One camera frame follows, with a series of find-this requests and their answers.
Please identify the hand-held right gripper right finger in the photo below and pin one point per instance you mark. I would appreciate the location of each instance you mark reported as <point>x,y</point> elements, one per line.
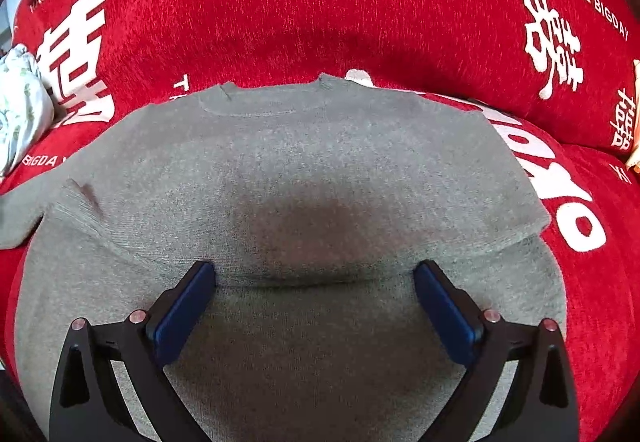
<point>447,317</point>

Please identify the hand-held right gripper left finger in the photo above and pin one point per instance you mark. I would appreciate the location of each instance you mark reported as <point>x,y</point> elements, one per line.
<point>182,317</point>

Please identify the grey knit sweater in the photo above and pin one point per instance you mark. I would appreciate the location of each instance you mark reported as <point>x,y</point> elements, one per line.
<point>300,162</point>

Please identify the white floral cloth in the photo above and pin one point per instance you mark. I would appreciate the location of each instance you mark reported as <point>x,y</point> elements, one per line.
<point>20,112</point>

